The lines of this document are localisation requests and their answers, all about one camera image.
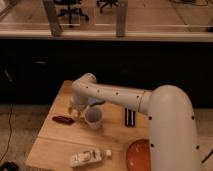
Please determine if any right grey metal post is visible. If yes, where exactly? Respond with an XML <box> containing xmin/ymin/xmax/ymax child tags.
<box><xmin>116</xmin><ymin>0</ymin><xmax>128</xmax><ymax>37</ymax></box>

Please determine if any right office chair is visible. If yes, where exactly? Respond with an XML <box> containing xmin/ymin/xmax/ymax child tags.
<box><xmin>96</xmin><ymin>0</ymin><xmax>118</xmax><ymax>13</ymax></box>

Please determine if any black object bottom left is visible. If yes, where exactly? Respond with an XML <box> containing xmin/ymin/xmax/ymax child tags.
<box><xmin>0</xmin><ymin>162</ymin><xmax>19</xmax><ymax>171</ymax></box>

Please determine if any black rectangular block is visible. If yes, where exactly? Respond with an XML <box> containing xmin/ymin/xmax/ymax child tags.
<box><xmin>125</xmin><ymin>108</ymin><xmax>135</xmax><ymax>127</ymax></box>

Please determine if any dark red pepper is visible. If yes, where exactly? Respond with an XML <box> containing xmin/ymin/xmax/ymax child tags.
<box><xmin>52</xmin><ymin>116</ymin><xmax>75</xmax><ymax>125</ymax></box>

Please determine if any office chair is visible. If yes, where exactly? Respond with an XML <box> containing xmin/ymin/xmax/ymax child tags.
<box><xmin>96</xmin><ymin>0</ymin><xmax>118</xmax><ymax>13</ymax></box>
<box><xmin>53</xmin><ymin>0</ymin><xmax>89</xmax><ymax>23</ymax></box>

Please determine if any black cable right floor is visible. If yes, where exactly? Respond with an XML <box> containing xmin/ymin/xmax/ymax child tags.
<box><xmin>201</xmin><ymin>148</ymin><xmax>213</xmax><ymax>164</ymax></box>

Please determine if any black cable left floor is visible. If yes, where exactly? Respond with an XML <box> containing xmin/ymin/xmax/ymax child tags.
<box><xmin>0</xmin><ymin>103</ymin><xmax>15</xmax><ymax>163</ymax></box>

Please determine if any left office chair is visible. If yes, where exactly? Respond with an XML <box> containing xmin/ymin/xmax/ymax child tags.
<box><xmin>53</xmin><ymin>0</ymin><xmax>89</xmax><ymax>23</ymax></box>

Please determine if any orange plate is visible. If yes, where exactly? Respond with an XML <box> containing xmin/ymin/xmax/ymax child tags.
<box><xmin>126</xmin><ymin>139</ymin><xmax>151</xmax><ymax>171</ymax></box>

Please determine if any black cable floor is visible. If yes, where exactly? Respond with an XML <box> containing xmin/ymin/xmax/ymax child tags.
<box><xmin>0</xmin><ymin>103</ymin><xmax>15</xmax><ymax>163</ymax></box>
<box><xmin>201</xmin><ymin>148</ymin><xmax>213</xmax><ymax>164</ymax></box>

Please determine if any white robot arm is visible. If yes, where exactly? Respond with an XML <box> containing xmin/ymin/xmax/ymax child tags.
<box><xmin>71</xmin><ymin>73</ymin><xmax>201</xmax><ymax>171</ymax></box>

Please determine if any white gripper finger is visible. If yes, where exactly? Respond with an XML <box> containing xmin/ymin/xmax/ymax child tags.
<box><xmin>68</xmin><ymin>104</ymin><xmax>75</xmax><ymax>114</ymax></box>

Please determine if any grey metal post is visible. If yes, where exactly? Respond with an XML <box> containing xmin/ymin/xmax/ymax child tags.
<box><xmin>43</xmin><ymin>0</ymin><xmax>62</xmax><ymax>37</ymax></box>
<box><xmin>116</xmin><ymin>0</ymin><xmax>128</xmax><ymax>37</ymax></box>

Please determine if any left grey metal post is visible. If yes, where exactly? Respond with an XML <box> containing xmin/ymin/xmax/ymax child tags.
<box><xmin>43</xmin><ymin>0</ymin><xmax>62</xmax><ymax>37</ymax></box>

